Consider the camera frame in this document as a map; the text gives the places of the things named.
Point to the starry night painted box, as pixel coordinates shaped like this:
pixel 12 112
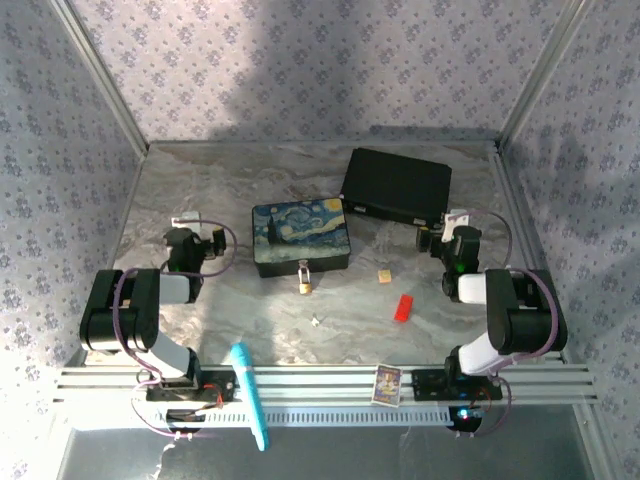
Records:
pixel 300 235

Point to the brass padlock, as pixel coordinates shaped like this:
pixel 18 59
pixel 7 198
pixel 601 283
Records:
pixel 305 285

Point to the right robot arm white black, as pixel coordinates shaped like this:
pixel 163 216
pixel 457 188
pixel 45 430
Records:
pixel 520 310

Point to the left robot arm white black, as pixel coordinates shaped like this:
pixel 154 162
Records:
pixel 135 310

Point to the small wooden cube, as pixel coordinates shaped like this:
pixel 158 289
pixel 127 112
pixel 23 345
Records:
pixel 384 277

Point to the black hard case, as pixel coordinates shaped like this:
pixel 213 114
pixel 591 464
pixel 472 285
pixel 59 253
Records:
pixel 397 185

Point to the red toy brick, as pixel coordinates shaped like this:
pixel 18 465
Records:
pixel 403 307

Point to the small picture card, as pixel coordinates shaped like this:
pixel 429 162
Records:
pixel 387 385

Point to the cyan pen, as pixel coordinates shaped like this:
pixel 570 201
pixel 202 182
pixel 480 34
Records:
pixel 248 390

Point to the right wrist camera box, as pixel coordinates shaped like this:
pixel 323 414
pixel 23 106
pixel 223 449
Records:
pixel 456 220

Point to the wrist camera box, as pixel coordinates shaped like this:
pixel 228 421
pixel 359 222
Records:
pixel 186 220
pixel 456 220

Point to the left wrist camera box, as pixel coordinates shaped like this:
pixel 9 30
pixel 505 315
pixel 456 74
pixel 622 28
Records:
pixel 186 220

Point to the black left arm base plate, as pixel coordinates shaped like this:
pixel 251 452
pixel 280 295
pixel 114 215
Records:
pixel 220 385

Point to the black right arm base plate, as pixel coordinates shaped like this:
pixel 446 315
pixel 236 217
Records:
pixel 430 385

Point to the aluminium rail beam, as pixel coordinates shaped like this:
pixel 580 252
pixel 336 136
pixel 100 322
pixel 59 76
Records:
pixel 320 382

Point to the aluminium frame post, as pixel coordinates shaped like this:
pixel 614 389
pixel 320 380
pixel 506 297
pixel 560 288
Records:
pixel 542 70
pixel 100 75

